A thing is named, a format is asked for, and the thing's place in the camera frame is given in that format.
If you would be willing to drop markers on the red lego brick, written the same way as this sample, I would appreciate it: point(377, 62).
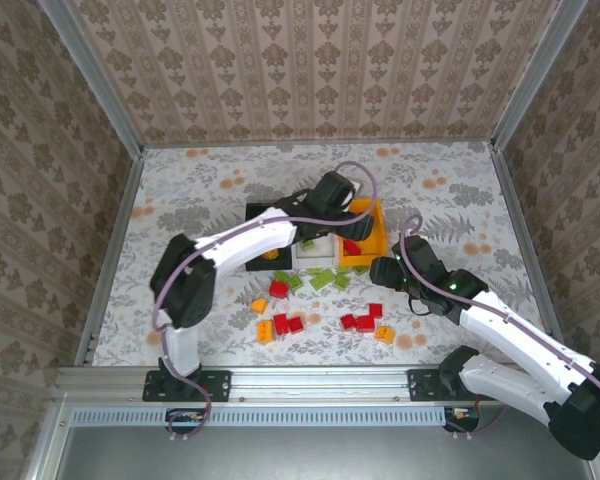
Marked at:
point(375, 310)
point(296, 325)
point(348, 321)
point(281, 324)
point(351, 247)
point(278, 289)
point(365, 324)

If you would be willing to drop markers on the orange plastic bin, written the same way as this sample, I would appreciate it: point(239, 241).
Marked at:
point(352, 260)

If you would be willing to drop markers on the white plastic bin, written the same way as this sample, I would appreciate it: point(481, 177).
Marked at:
point(320, 252)

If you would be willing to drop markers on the black plastic bin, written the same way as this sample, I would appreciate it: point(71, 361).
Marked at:
point(280, 266)

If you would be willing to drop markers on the orange wedge lego brick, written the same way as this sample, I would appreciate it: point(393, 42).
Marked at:
point(260, 305)

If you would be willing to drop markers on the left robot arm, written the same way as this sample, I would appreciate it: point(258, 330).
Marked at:
point(260, 245)

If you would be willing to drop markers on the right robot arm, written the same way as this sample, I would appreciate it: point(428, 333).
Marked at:
point(505, 390)

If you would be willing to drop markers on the floral patterned table cover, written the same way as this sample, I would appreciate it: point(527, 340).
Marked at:
point(205, 175)

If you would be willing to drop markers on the grey metal sheet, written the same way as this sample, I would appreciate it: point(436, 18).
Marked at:
point(305, 455)

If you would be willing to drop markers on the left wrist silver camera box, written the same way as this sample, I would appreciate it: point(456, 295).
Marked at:
point(354, 191)

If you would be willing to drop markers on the aluminium table rear rail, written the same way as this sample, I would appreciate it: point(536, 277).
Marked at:
point(320, 144)

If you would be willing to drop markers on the aluminium table side rail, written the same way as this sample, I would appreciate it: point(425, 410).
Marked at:
point(517, 225)
point(120, 225)

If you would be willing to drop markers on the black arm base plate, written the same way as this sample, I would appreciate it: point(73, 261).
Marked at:
point(420, 387)
point(217, 385)

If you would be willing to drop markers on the aluminium table edge rail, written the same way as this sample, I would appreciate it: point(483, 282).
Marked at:
point(320, 382)

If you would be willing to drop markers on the aluminium frame post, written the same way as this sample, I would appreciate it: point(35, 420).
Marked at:
point(535, 70)
point(92, 80)

